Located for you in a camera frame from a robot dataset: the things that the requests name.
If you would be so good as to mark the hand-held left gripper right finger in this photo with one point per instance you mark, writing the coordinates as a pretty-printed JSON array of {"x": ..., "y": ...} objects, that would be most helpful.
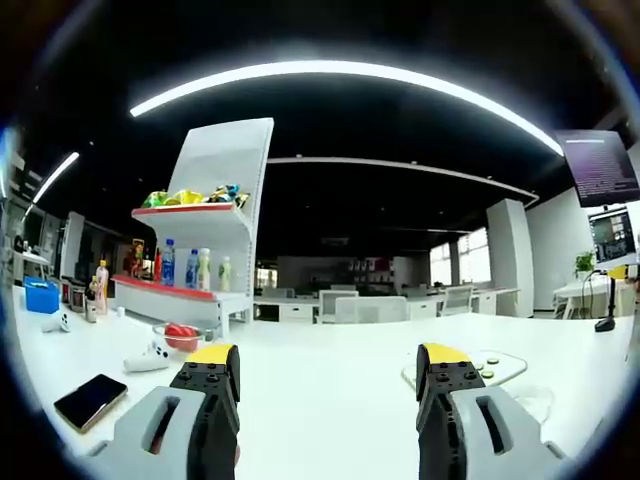
[{"x": 470, "y": 420}]

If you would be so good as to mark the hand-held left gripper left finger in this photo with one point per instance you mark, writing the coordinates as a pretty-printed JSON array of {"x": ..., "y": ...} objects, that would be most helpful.
[{"x": 165, "y": 435}]

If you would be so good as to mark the clear petri dish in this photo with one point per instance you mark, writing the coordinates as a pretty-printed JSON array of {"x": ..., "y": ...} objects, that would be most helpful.
[{"x": 535, "y": 402}]

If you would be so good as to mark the white handheld controller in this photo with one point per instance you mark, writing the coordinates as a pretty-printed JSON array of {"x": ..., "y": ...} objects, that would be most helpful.
[
  {"x": 146, "y": 361},
  {"x": 59, "y": 324}
]

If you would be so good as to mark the black smartphone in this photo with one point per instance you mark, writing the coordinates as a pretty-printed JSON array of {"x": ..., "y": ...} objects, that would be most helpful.
[{"x": 90, "y": 401}]

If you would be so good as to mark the glass bowl with red food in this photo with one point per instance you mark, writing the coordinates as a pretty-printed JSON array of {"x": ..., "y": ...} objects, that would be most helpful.
[{"x": 177, "y": 334}]

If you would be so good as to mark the white office chair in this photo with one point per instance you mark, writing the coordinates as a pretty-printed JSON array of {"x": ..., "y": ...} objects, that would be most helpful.
[{"x": 457, "y": 300}]

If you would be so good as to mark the dark sauce bottle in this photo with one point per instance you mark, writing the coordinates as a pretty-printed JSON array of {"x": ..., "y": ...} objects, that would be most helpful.
[{"x": 91, "y": 302}]

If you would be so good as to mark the pink drink bottle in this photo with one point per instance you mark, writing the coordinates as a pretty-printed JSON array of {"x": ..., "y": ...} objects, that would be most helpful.
[{"x": 101, "y": 290}]

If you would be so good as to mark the short blue water bottle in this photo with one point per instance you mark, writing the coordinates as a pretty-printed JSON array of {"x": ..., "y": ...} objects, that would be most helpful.
[{"x": 192, "y": 272}]

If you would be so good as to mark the dark drink cans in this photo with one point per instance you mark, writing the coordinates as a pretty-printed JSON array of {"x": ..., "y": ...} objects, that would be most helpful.
[{"x": 74, "y": 297}]

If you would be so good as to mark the white and green drink bottle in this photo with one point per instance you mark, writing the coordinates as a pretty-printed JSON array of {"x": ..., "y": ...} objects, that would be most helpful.
[
  {"x": 204, "y": 272},
  {"x": 225, "y": 276}
]

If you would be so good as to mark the tall blue water bottle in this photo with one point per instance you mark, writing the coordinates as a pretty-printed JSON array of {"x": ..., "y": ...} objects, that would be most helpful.
[{"x": 168, "y": 265}]

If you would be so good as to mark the red bottle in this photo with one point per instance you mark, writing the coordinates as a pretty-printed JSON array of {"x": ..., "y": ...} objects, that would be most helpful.
[{"x": 157, "y": 265}]

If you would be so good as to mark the red figure box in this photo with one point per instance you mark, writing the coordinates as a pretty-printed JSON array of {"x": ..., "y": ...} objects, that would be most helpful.
[{"x": 136, "y": 260}]

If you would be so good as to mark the black desk microphone stand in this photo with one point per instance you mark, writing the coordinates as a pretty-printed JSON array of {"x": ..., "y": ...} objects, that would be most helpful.
[{"x": 611, "y": 300}]

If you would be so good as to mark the blue plastic box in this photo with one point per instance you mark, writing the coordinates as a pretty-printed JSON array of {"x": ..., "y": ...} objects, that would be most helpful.
[{"x": 42, "y": 295}]

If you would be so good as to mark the green potted plant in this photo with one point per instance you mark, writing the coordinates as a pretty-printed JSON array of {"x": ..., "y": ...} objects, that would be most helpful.
[{"x": 585, "y": 262}]

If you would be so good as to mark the small bright monitor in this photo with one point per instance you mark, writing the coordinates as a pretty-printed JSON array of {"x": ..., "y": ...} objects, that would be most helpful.
[{"x": 612, "y": 237}]

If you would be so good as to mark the green snack packet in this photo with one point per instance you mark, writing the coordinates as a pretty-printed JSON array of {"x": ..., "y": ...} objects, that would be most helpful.
[{"x": 154, "y": 200}]

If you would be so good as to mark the white display shelf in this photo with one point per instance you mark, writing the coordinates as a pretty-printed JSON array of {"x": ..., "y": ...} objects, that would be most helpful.
[{"x": 220, "y": 160}]

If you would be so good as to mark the short ceiling light strip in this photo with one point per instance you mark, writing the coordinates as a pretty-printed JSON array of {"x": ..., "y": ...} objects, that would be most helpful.
[{"x": 57, "y": 175}]

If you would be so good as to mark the large dark monitor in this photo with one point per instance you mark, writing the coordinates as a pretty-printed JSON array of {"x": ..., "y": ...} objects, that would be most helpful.
[{"x": 602, "y": 167}]

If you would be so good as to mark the long ceiling light strip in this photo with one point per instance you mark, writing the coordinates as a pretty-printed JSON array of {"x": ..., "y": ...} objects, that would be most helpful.
[{"x": 320, "y": 67}]

